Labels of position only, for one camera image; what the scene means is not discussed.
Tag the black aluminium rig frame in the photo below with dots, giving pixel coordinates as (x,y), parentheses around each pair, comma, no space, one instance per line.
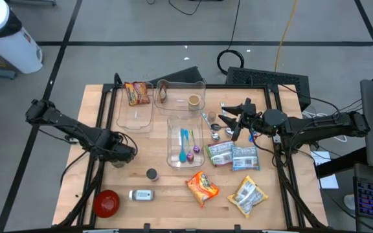
(108,87)

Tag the small white-labelled bottle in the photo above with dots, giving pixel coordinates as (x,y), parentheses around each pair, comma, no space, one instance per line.
(141,195)

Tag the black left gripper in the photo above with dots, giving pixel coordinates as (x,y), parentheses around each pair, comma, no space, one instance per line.
(118,147)

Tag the orange chicken ramen packet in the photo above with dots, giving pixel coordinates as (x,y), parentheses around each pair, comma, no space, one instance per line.
(202,187)

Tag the black metal spoon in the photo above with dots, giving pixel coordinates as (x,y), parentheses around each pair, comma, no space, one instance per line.
(215,127)

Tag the yellow ramen packet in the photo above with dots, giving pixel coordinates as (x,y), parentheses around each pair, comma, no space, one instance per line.
(247,195)

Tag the white paper sheet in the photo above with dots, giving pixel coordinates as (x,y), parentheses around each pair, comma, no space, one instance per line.
(329,181)

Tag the computer mouse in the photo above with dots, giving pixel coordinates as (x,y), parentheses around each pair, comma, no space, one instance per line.
(349,202)

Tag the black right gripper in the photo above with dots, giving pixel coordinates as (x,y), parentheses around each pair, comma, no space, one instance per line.
(253,119)

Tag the tan round container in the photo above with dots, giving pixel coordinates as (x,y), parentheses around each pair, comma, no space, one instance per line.
(194,102)

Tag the small black bracket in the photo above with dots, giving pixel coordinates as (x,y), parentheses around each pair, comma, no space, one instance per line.
(146,226)
(237,227)

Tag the clear plastic storage bin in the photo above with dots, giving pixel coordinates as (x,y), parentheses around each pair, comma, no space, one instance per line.
(134,123)
(173,158)
(176,103)

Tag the blue ramen packet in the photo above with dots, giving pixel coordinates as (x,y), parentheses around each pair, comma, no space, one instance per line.
(245,158)

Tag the white trash can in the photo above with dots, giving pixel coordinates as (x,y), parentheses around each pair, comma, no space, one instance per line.
(15,51)

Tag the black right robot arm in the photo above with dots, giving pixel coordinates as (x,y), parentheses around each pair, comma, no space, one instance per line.
(322,127)

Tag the black-lidded purple-label spice jar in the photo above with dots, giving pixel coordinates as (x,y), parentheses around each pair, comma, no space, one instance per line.
(151,174)

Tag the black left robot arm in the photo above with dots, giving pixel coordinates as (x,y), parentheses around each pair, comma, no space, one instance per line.
(63,124)

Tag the red bowl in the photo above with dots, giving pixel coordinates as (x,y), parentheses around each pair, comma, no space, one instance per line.
(106,203)

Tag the black desk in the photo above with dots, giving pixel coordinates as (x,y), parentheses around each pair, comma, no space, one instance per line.
(335,166)

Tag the green-lidded spice jar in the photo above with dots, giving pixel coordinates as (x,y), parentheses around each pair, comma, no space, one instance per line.
(118,164)

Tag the green-edged ramen packet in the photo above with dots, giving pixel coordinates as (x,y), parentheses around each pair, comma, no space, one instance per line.
(220,153)

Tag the teal silicone spoon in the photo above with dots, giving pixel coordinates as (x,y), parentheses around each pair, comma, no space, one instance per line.
(182,157)

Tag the red beef ramen packet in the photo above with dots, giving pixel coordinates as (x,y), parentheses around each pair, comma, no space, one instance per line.
(137,94)

